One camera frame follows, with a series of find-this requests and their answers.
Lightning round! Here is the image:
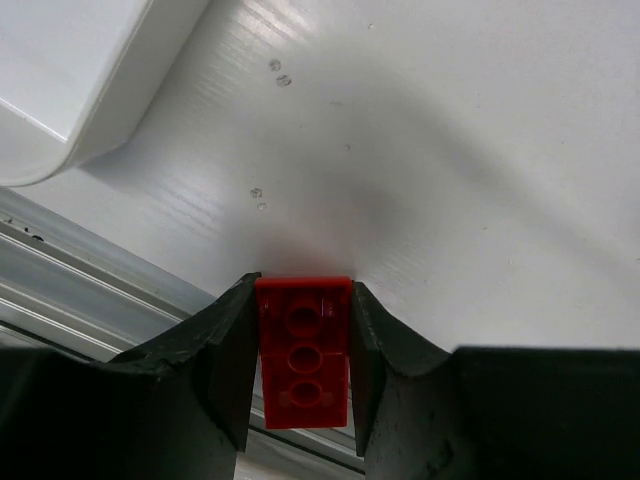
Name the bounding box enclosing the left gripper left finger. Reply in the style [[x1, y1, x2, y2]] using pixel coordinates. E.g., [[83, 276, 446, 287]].
[[1, 273, 258, 479]]

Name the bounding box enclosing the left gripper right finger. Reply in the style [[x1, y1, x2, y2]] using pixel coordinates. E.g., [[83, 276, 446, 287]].
[[349, 282, 639, 479]]

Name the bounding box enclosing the aluminium frame rail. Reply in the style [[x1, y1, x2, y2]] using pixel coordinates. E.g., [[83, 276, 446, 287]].
[[1, 189, 364, 479]]

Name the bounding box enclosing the red long brick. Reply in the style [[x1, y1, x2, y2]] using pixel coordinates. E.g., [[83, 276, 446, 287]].
[[255, 277, 352, 430]]

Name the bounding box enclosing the white divided tray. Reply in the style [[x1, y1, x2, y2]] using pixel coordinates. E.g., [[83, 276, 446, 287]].
[[1, 1, 208, 187]]

